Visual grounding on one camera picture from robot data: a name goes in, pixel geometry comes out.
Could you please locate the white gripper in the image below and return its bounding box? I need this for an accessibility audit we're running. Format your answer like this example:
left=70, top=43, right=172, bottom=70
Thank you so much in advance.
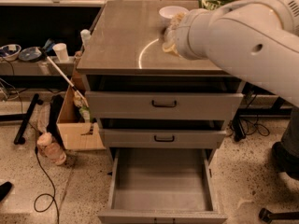
left=162, top=8, right=212, bottom=60

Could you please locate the clear plastic water bottle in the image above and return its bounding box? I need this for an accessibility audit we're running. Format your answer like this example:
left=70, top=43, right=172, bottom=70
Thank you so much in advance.
left=163, top=27, right=176, bottom=48

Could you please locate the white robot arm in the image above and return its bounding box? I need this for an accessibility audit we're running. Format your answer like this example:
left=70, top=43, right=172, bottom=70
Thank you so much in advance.
left=162, top=0, right=299, bottom=106

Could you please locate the grey metal drawer cabinet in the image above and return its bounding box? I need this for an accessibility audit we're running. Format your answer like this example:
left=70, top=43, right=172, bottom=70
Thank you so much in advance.
left=76, top=0, right=256, bottom=224

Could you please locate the white bottle beside cabinet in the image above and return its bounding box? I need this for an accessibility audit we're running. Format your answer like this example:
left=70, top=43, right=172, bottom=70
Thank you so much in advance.
left=80, top=29, right=91, bottom=48

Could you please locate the top grey drawer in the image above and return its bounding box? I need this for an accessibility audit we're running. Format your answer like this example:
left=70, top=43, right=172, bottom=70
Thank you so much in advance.
left=86, top=91, right=242, bottom=120

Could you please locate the middle grey drawer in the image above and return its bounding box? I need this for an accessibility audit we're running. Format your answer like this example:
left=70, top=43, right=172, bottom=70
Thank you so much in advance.
left=100, top=129, right=226, bottom=149

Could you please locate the open bottom grey drawer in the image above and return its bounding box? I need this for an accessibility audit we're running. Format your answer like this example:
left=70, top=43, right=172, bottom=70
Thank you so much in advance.
left=99, top=148, right=227, bottom=224

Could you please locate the white ceramic bowl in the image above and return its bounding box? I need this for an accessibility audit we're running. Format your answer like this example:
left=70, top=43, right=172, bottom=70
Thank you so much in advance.
left=159, top=6, right=188, bottom=27

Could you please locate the green chip bag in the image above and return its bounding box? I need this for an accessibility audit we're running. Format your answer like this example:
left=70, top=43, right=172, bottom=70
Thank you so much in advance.
left=198, top=0, right=235, bottom=10

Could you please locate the white paper cup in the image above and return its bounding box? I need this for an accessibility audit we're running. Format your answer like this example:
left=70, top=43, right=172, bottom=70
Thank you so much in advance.
left=53, top=43, right=69, bottom=63

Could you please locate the cardboard box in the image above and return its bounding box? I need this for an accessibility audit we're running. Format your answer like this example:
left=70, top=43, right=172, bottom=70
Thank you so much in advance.
left=57, top=87, right=105, bottom=150

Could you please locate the blue plate on shelf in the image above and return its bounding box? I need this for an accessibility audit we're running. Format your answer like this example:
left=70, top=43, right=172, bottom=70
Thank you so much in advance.
left=19, top=47, right=42, bottom=62

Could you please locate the white bowl on shelf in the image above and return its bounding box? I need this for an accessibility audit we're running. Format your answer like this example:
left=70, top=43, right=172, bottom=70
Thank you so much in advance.
left=0, top=44, right=21, bottom=62

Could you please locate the black stand leg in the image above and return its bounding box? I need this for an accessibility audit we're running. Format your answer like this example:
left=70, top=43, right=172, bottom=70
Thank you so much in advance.
left=14, top=93, right=43, bottom=145

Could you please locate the black cables right side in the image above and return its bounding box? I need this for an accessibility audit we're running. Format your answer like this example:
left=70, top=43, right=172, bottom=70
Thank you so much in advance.
left=230, top=112, right=271, bottom=143

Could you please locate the white stick with black handle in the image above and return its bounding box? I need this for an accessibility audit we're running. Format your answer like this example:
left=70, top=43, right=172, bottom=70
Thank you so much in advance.
left=38, top=47, right=89, bottom=107

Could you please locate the black cable on floor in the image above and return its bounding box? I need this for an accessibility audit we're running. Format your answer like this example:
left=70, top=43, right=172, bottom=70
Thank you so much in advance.
left=33, top=147, right=61, bottom=224

